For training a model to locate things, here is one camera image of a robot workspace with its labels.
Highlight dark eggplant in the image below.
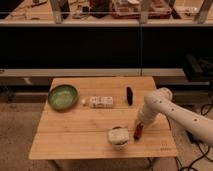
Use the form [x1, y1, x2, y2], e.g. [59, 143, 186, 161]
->
[126, 87, 133, 106]

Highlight white plastic bottle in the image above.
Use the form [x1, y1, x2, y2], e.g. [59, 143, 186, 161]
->
[81, 96, 114, 108]

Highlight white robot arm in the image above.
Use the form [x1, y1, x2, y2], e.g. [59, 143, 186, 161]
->
[137, 88, 213, 147]

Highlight wooden table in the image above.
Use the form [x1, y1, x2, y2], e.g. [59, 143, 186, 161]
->
[29, 77, 177, 160]

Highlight green ceramic bowl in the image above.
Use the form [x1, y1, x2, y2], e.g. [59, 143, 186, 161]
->
[47, 84, 78, 111]

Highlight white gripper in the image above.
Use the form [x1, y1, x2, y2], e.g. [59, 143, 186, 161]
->
[135, 108, 154, 127]

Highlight long shelf bench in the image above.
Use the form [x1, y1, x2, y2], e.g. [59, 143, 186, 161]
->
[0, 0, 213, 77]

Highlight black floor cable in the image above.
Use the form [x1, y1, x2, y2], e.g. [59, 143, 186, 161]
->
[175, 139, 213, 171]

